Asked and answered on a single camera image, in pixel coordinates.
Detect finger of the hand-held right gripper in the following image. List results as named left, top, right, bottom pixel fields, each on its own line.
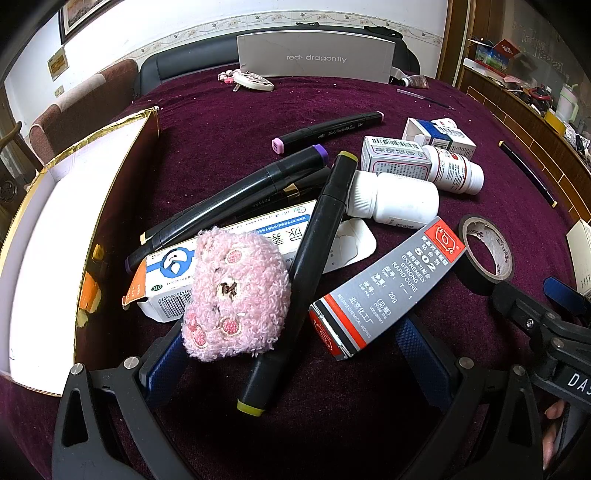
left=544, top=276, right=591, bottom=320
left=492, top=281, right=570, bottom=343

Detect white key fob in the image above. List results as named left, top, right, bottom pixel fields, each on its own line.
left=218, top=68, right=276, bottom=93

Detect black leather sofa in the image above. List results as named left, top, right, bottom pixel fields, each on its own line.
left=139, top=21, right=422, bottom=95

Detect long black pen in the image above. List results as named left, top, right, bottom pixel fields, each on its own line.
left=499, top=141, right=558, bottom=209

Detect grey red glue box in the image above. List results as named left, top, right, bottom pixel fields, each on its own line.
left=308, top=215, right=465, bottom=361

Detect white bottle red striped label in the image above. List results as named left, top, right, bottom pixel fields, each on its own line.
left=422, top=145, right=485, bottom=195

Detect grey shoebox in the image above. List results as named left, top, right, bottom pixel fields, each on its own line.
left=236, top=31, right=398, bottom=85

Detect plain white plastic bottle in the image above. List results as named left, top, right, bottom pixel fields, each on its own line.
left=346, top=170, right=440, bottom=230

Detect brown upholstered chair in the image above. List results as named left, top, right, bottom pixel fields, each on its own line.
left=29, top=58, right=140, bottom=160

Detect white paper box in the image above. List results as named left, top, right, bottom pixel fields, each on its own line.
left=566, top=219, right=591, bottom=297

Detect black marker yellow caps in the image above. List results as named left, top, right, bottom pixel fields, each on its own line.
left=237, top=151, right=359, bottom=418

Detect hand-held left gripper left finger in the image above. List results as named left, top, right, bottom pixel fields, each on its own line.
left=52, top=318, right=197, bottom=480

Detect black marker pink cap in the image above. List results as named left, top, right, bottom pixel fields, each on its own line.
left=271, top=111, right=386, bottom=154

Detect red gift box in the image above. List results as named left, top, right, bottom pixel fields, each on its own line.
left=493, top=38, right=522, bottom=63

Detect person's right hand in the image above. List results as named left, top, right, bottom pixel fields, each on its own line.
left=542, top=399, right=568, bottom=469

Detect black pen gold band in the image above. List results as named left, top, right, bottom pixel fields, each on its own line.
left=231, top=166, right=334, bottom=222

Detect wooden door frame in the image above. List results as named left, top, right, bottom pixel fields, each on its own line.
left=436, top=0, right=476, bottom=90

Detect carved wooden chair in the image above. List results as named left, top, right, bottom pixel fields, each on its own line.
left=0, top=119, right=25, bottom=155

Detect maroon velvet tablecloth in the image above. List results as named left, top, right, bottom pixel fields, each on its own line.
left=0, top=76, right=591, bottom=480

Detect black marker purple caps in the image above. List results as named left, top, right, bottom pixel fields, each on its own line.
left=124, top=144, right=329, bottom=274

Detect framed wall painting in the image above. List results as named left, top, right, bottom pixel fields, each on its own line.
left=59, top=0, right=132, bottom=45

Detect wooden counter cabinet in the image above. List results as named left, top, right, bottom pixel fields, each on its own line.
left=459, top=65, right=591, bottom=222

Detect pink plush toy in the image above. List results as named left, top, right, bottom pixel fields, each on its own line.
left=180, top=229, right=293, bottom=362

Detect gold-edged cardboard box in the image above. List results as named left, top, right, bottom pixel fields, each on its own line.
left=0, top=107, right=160, bottom=398

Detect white plastic jug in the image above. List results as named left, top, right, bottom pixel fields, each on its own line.
left=555, top=84, right=581, bottom=123

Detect small white medicine box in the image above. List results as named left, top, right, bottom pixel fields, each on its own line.
left=361, top=136, right=433, bottom=182

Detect thin black pen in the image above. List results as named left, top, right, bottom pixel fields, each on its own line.
left=396, top=88, right=457, bottom=112

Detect black tape roll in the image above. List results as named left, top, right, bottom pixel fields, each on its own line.
left=457, top=214, right=516, bottom=296

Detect white blue long medicine box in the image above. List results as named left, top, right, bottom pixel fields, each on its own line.
left=122, top=200, right=376, bottom=322

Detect small gold wall plaque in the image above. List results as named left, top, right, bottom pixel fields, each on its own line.
left=47, top=46, right=68, bottom=77

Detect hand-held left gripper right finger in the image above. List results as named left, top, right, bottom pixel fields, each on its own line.
left=394, top=316, right=546, bottom=480

